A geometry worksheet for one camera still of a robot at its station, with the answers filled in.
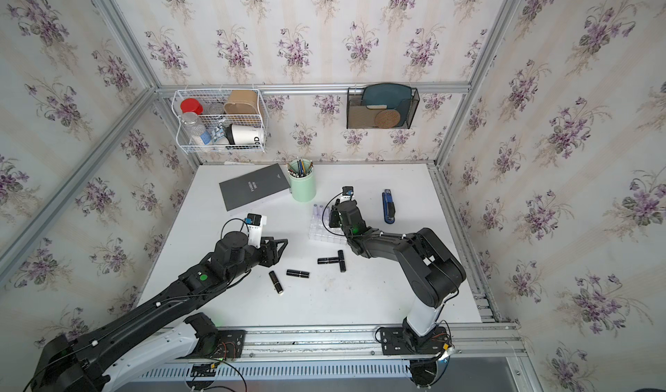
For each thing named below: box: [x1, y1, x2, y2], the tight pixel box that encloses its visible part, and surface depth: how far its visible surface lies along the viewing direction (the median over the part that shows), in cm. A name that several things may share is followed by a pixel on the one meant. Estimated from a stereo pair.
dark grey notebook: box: [218, 163, 291, 212], surface depth 109 cm
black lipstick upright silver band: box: [337, 249, 347, 273], surface depth 90 cm
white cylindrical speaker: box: [225, 123, 265, 145], surface depth 95 cm
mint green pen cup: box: [287, 157, 317, 203], surface depth 103 cm
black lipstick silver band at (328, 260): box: [317, 256, 340, 265], surface depth 90 cm
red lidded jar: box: [180, 98, 204, 116], surface depth 94 cm
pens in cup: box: [287, 156, 314, 178], surface depth 103 cm
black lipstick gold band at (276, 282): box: [268, 270, 284, 294], surface depth 86 cm
